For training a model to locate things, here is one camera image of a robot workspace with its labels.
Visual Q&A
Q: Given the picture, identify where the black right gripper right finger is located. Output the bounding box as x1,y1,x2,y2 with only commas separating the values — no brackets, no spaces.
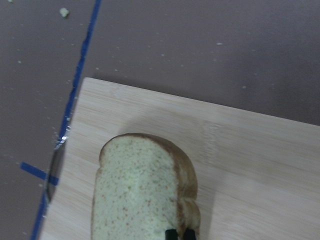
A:
183,228,196,240

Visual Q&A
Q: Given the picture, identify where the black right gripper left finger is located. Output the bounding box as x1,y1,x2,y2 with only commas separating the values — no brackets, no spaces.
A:
165,229,178,240

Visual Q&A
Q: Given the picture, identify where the bread slice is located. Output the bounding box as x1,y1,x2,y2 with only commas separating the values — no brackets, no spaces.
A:
90,133,201,240

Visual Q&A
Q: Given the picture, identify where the wooden cutting board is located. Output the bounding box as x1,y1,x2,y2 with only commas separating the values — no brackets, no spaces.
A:
40,78,320,240

